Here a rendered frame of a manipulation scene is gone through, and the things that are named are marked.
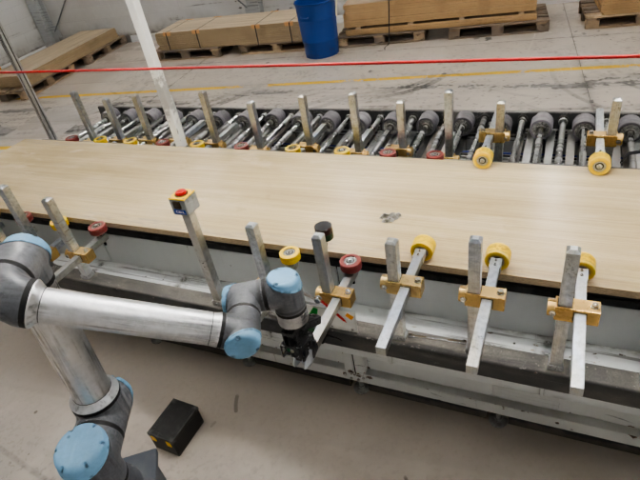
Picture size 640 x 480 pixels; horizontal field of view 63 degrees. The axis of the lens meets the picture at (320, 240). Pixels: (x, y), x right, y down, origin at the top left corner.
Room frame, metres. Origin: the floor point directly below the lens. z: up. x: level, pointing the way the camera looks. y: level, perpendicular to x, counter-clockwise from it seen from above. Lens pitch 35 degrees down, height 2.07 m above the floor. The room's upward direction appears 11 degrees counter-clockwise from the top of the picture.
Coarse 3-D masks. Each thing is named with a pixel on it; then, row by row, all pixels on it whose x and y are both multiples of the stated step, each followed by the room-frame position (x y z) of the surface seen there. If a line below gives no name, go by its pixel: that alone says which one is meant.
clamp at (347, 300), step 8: (320, 288) 1.40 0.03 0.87; (336, 288) 1.39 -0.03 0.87; (344, 288) 1.38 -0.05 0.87; (328, 296) 1.36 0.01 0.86; (336, 296) 1.35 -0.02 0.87; (344, 296) 1.33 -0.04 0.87; (352, 296) 1.34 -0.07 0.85; (328, 304) 1.37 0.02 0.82; (344, 304) 1.33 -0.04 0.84; (352, 304) 1.34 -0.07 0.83
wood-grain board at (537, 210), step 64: (64, 192) 2.51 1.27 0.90; (128, 192) 2.37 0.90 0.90; (256, 192) 2.12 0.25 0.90; (320, 192) 2.01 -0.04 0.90; (384, 192) 1.90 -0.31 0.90; (448, 192) 1.81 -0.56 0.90; (512, 192) 1.71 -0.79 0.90; (576, 192) 1.63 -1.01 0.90; (384, 256) 1.47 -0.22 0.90; (448, 256) 1.40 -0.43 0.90; (512, 256) 1.34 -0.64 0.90
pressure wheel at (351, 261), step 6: (342, 258) 1.50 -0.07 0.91; (348, 258) 1.50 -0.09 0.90; (354, 258) 1.49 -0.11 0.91; (360, 258) 1.48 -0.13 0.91; (342, 264) 1.47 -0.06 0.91; (348, 264) 1.46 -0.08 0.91; (354, 264) 1.45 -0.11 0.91; (360, 264) 1.46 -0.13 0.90; (342, 270) 1.46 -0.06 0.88; (348, 270) 1.44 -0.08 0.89; (354, 270) 1.44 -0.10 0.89; (354, 282) 1.48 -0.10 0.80
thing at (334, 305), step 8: (344, 280) 1.43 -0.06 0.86; (352, 280) 1.44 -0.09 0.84; (336, 304) 1.31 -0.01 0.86; (328, 312) 1.28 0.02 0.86; (336, 312) 1.30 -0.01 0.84; (328, 320) 1.25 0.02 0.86; (320, 328) 1.22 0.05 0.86; (328, 328) 1.23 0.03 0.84; (320, 336) 1.18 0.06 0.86; (320, 344) 1.17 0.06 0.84
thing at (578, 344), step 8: (584, 272) 1.13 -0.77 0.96; (576, 280) 1.11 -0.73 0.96; (584, 280) 1.10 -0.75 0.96; (576, 288) 1.08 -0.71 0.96; (584, 288) 1.07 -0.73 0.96; (576, 296) 1.04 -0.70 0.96; (584, 296) 1.04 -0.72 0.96; (576, 320) 0.96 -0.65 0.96; (584, 320) 0.95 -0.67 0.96; (576, 328) 0.93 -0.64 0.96; (584, 328) 0.93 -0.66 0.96; (576, 336) 0.90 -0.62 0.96; (584, 336) 0.90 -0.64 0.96; (576, 344) 0.88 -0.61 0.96; (584, 344) 0.87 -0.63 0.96; (576, 352) 0.85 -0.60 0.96; (584, 352) 0.85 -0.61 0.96; (576, 360) 0.83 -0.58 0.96; (584, 360) 0.82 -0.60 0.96; (576, 368) 0.81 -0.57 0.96; (584, 368) 0.80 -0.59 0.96; (576, 376) 0.78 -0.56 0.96; (584, 376) 0.78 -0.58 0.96; (576, 384) 0.76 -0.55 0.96; (584, 384) 0.76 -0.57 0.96; (576, 392) 0.75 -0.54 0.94
